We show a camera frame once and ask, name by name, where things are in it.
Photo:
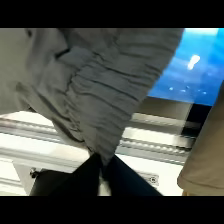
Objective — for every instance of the person's legs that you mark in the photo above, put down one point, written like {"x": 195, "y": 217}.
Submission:
{"x": 206, "y": 156}

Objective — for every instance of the grey garment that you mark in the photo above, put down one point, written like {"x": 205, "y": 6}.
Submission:
{"x": 100, "y": 86}

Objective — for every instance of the silver frame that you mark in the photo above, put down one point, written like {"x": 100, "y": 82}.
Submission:
{"x": 160, "y": 146}

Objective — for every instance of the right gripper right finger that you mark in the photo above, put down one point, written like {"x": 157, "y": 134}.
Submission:
{"x": 125, "y": 181}

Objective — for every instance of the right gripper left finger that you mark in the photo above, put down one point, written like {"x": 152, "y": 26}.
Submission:
{"x": 87, "y": 180}

